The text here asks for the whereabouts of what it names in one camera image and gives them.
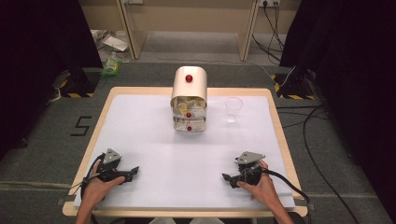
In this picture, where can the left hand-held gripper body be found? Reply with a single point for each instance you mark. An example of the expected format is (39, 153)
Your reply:
(109, 168)

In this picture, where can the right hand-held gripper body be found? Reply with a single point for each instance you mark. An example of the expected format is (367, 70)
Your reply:
(250, 174)

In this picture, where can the person's right hand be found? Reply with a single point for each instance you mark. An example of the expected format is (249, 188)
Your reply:
(264, 189)

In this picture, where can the person's left hand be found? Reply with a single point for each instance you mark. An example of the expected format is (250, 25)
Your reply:
(93, 188)

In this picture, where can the white table mat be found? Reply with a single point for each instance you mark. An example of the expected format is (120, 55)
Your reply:
(174, 161)

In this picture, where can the wooden table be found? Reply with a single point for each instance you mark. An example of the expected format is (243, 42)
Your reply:
(280, 124)

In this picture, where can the person's light trousers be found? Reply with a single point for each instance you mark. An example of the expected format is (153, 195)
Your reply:
(186, 221)

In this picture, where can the white drawer red knob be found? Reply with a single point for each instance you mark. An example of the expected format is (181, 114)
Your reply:
(196, 115)
(196, 127)

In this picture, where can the clear plastic cup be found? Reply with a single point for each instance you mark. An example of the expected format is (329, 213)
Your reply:
(233, 107)

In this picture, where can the pile of white yellow sachets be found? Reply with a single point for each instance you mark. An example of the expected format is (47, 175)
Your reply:
(188, 104)

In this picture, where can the black yellow striped base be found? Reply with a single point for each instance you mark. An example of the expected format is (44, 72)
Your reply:
(292, 88)
(79, 85)

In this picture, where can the white mini drawer cabinet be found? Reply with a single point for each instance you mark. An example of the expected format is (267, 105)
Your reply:
(189, 90)

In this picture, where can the white curved lid red knob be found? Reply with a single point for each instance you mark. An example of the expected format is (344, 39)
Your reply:
(196, 85)

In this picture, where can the green plastic packet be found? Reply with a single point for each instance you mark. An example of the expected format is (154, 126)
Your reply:
(110, 67)

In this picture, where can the heap of white papers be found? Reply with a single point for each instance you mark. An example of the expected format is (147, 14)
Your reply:
(113, 43)

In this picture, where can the black curtain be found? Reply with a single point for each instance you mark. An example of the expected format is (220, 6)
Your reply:
(348, 77)
(40, 62)

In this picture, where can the beige wooden desk leg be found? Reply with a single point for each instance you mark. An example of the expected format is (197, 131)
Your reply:
(132, 31)
(246, 34)

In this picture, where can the white wall power outlet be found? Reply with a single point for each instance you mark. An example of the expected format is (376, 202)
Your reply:
(269, 2)

